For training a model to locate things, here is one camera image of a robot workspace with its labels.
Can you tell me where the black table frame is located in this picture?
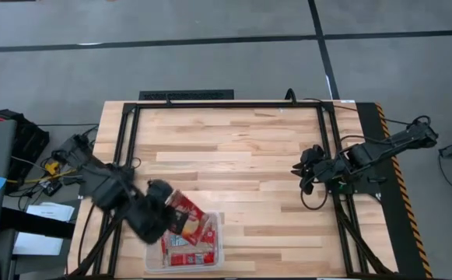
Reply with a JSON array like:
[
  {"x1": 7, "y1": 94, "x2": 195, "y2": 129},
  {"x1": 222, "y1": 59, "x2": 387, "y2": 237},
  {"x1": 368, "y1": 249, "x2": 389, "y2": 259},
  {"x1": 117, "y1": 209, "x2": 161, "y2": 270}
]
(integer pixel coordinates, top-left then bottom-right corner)
[{"x1": 66, "y1": 100, "x2": 400, "y2": 279}]

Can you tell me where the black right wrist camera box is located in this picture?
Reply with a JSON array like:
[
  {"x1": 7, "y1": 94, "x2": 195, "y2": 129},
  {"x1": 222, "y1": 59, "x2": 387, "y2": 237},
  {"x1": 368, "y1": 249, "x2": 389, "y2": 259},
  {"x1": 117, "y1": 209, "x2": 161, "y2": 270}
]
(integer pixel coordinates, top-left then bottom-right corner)
[{"x1": 300, "y1": 144, "x2": 327, "y2": 165}]

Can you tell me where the white paper sheet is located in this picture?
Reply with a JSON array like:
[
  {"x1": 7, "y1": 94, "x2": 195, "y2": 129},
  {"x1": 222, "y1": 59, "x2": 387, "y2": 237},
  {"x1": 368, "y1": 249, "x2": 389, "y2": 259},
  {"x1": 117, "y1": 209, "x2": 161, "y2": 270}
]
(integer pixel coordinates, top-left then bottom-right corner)
[
  {"x1": 12, "y1": 232, "x2": 64, "y2": 257},
  {"x1": 26, "y1": 201, "x2": 75, "y2": 223}
]

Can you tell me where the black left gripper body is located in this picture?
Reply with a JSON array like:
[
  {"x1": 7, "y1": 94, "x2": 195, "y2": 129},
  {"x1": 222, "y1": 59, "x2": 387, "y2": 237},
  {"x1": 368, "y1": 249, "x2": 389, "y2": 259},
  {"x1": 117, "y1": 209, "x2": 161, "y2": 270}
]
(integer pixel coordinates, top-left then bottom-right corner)
[{"x1": 126, "y1": 198, "x2": 174, "y2": 245}]

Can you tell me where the yellow cable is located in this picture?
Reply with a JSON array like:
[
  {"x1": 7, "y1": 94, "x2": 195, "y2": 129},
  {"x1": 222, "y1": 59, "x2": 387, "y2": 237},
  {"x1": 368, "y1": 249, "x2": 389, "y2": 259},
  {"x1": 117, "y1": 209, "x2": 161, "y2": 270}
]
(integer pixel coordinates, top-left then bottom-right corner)
[{"x1": 6, "y1": 167, "x2": 78, "y2": 184}]

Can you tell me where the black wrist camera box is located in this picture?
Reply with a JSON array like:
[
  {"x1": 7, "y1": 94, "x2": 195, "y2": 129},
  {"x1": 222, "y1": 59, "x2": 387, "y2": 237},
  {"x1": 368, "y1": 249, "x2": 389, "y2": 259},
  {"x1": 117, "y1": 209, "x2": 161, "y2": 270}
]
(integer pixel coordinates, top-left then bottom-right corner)
[
  {"x1": 300, "y1": 144, "x2": 327, "y2": 165},
  {"x1": 146, "y1": 178, "x2": 175, "y2": 205}
]

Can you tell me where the yellow black hazard strip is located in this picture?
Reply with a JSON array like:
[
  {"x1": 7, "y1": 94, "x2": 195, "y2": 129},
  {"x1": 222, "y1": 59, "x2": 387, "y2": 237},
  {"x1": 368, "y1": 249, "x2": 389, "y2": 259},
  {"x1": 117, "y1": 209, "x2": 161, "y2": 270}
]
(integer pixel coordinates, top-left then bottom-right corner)
[{"x1": 374, "y1": 102, "x2": 433, "y2": 279}]

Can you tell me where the black perforated floor grille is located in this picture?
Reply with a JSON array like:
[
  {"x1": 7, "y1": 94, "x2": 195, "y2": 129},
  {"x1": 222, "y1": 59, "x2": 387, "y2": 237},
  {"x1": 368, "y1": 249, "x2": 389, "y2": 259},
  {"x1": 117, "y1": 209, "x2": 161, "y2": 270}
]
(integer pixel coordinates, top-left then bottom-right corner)
[{"x1": 138, "y1": 89, "x2": 235, "y2": 101}]

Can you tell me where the clear plastic bin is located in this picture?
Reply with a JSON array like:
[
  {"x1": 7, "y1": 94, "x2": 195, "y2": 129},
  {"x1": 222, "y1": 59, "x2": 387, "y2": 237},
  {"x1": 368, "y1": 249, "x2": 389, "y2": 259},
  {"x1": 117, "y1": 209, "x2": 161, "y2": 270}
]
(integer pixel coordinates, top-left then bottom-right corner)
[{"x1": 144, "y1": 211, "x2": 226, "y2": 275}]

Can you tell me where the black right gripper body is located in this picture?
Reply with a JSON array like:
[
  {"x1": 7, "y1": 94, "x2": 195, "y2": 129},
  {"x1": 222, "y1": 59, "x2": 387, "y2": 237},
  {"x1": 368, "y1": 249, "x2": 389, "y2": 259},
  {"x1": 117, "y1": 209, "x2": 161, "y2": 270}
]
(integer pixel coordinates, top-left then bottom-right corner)
[{"x1": 311, "y1": 157, "x2": 353, "y2": 184}]

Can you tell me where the yellow connector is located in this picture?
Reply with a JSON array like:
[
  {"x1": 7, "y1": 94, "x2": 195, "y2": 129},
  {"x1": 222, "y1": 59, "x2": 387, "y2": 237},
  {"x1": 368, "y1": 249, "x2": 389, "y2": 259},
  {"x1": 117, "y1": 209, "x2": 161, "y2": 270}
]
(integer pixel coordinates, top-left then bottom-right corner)
[{"x1": 44, "y1": 160, "x2": 61, "y2": 177}]

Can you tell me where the black carrying case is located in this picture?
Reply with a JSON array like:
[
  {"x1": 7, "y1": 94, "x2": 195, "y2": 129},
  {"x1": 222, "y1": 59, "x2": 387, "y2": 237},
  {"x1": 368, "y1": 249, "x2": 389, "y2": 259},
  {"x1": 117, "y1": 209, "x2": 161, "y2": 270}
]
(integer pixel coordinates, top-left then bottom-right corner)
[{"x1": 0, "y1": 108, "x2": 51, "y2": 194}]

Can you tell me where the red popcorn bag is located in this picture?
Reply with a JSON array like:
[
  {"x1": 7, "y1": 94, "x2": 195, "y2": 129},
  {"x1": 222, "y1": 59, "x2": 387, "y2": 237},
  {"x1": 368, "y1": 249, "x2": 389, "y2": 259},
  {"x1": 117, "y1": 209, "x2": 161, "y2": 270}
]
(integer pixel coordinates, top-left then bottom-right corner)
[
  {"x1": 166, "y1": 250, "x2": 217, "y2": 268},
  {"x1": 162, "y1": 231, "x2": 195, "y2": 252},
  {"x1": 164, "y1": 189, "x2": 212, "y2": 247}
]

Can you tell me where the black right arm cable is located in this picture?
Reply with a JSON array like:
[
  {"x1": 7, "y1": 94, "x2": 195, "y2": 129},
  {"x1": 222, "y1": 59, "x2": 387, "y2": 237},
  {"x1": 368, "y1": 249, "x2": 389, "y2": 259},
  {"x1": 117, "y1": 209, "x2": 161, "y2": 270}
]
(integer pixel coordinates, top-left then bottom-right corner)
[{"x1": 299, "y1": 177, "x2": 331, "y2": 212}]

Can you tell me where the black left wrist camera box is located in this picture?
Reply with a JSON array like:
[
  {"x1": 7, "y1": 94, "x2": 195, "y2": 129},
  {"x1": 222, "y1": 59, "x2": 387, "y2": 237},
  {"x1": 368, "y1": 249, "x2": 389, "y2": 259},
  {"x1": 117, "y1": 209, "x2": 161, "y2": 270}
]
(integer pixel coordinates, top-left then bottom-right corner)
[{"x1": 146, "y1": 178, "x2": 175, "y2": 205}]

